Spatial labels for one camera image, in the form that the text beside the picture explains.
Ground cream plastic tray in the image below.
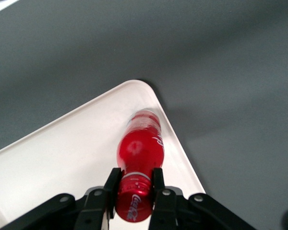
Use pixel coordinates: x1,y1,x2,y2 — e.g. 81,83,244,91
0,79,206,230

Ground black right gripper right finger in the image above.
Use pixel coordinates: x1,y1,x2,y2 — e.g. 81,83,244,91
148,167,257,230

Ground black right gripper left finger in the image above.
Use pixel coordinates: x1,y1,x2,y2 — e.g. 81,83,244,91
0,167,122,230

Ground red coke bottle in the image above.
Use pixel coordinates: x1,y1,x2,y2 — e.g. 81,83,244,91
114,109,165,223

